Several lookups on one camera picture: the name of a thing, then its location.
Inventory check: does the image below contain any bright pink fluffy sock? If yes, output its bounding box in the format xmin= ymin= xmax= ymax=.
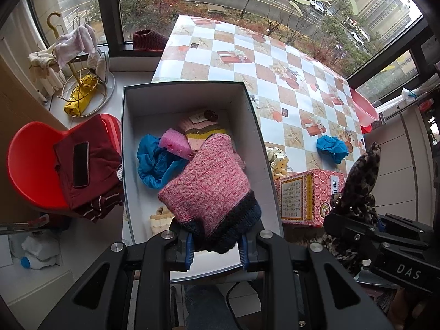
xmin=161 ymin=128 xmax=195 ymax=161

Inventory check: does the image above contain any red plastic chair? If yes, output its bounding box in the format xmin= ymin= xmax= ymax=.
xmin=6 ymin=113 xmax=123 ymax=214

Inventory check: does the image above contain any white cloth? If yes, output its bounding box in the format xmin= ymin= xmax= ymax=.
xmin=55 ymin=24 xmax=99 ymax=71

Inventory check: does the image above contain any dark red garment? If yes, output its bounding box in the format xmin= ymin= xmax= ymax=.
xmin=53 ymin=114 xmax=125 ymax=221

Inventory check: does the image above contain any cream knitted sock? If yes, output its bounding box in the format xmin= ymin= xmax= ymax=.
xmin=149 ymin=206 xmax=176 ymax=238

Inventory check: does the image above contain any cream polka dot scrunchie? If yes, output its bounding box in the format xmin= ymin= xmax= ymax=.
xmin=265 ymin=146 xmax=291 ymax=181

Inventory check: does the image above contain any pink sock with button tag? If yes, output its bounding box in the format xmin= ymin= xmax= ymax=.
xmin=177 ymin=109 xmax=221 ymax=133

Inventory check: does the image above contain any leopard print scrunchie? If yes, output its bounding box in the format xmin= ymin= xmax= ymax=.
xmin=321 ymin=142 xmax=382 ymax=277

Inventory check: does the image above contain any gold wire rack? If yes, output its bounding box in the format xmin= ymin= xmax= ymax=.
xmin=47 ymin=12 xmax=116 ymax=118

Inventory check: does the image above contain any checkered printed tablecloth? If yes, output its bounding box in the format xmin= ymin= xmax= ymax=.
xmin=151 ymin=14 xmax=367 ymax=187

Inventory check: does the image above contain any grey cardboard box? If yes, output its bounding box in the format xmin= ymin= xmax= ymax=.
xmin=121 ymin=81 xmax=284 ymax=284

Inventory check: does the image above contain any pink knitted sock dark cuff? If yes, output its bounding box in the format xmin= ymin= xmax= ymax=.
xmin=158 ymin=132 xmax=263 ymax=255

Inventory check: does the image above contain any yellow folded umbrella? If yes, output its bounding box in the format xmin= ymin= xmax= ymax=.
xmin=63 ymin=76 xmax=100 ymax=119

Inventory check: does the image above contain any black smartphone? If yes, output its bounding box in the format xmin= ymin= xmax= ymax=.
xmin=72 ymin=142 xmax=90 ymax=189

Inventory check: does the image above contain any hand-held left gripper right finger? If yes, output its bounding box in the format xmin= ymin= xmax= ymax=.
xmin=238 ymin=221 xmax=393 ymax=330

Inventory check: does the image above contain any blue cloth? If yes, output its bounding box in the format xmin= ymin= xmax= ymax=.
xmin=316 ymin=135 xmax=350 ymax=165
xmin=137 ymin=135 xmax=190 ymax=189

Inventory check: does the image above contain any white plastic jug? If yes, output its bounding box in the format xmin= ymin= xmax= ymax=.
xmin=9 ymin=232 xmax=63 ymax=271

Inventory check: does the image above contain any pink striped knitted sock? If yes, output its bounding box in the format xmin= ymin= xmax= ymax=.
xmin=186 ymin=126 xmax=246 ymax=170

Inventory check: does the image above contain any dark red knitted slipper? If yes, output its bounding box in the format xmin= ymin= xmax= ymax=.
xmin=132 ymin=29 xmax=169 ymax=53

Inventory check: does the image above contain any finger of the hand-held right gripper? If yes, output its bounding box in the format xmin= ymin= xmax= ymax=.
xmin=376 ymin=212 xmax=434 ymax=245
xmin=324 ymin=211 xmax=383 ymax=261

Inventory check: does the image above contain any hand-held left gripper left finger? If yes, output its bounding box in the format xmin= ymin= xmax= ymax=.
xmin=38 ymin=221 xmax=194 ymax=330

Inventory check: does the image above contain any cream cloth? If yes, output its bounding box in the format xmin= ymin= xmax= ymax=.
xmin=27 ymin=50 xmax=66 ymax=83

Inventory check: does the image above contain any pink printed box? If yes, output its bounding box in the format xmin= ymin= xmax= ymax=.
xmin=274 ymin=169 xmax=346 ymax=229

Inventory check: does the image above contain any person's leg in jeans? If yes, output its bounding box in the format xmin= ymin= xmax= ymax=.
xmin=184 ymin=284 xmax=238 ymax=330

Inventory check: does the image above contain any pink basin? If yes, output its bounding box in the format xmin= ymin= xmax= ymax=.
xmin=349 ymin=87 xmax=381 ymax=128

